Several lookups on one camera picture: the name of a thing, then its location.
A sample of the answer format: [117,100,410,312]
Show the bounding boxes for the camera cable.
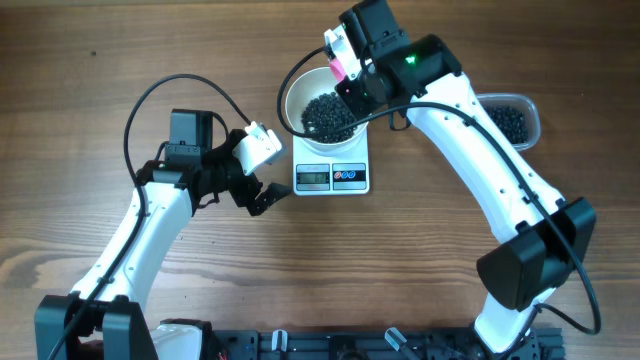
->
[276,45,602,360]
[44,73,254,360]

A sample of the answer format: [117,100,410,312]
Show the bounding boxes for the white bowl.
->
[285,67,367,152]

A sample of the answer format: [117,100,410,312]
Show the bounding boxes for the white digital kitchen scale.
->
[293,128,370,196]

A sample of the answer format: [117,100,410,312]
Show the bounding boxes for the right camera cable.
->
[276,45,602,360]

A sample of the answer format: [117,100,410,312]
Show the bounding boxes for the pink scoop blue handle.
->
[329,58,347,83]

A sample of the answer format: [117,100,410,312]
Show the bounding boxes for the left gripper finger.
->
[257,183,292,208]
[248,198,268,216]

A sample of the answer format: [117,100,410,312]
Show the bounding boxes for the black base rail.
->
[203,327,566,360]

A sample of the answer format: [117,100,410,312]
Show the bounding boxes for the black beans in bowl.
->
[301,93,355,134]

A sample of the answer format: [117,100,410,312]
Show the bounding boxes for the clear plastic container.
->
[477,93,541,152]

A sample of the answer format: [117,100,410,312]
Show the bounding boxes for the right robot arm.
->
[331,1,596,357]

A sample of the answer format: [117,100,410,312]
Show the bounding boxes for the left camera cable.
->
[44,73,254,360]

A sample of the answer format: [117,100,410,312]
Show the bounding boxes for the black beans in container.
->
[484,105,528,144]

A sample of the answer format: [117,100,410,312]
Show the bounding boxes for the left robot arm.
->
[34,109,291,359]

